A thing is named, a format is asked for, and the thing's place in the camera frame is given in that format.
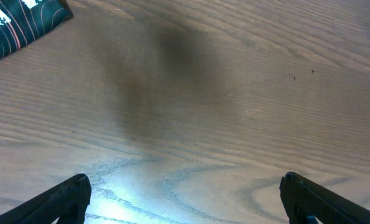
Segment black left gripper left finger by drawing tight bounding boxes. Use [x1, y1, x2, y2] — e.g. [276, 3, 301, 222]
[0, 174, 91, 224]

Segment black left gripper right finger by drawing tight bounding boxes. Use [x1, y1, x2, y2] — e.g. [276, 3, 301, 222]
[279, 172, 370, 224]

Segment black printed folded shirt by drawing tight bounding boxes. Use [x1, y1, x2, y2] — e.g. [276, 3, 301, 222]
[0, 0, 73, 59]

